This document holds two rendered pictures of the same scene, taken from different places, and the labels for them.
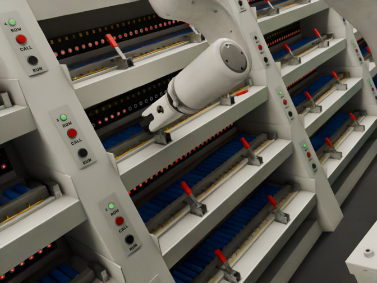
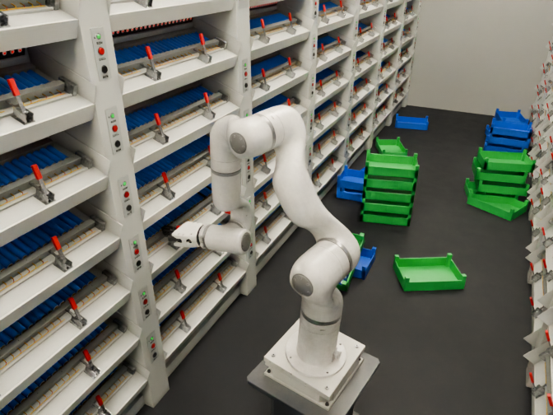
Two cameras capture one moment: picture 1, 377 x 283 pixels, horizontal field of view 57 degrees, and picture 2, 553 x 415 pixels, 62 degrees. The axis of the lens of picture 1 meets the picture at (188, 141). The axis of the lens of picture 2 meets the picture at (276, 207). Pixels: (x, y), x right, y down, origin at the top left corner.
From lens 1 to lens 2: 103 cm
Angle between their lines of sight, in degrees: 31
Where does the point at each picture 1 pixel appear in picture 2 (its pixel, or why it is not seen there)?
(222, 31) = (242, 213)
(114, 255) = (137, 321)
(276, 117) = not seen: hidden behind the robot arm
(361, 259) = (270, 357)
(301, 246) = (225, 304)
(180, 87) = (209, 240)
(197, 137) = not seen: hidden behind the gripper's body
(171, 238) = (163, 307)
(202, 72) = (227, 244)
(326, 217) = (246, 286)
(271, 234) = (212, 299)
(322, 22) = not seen: hidden behind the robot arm
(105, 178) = (144, 277)
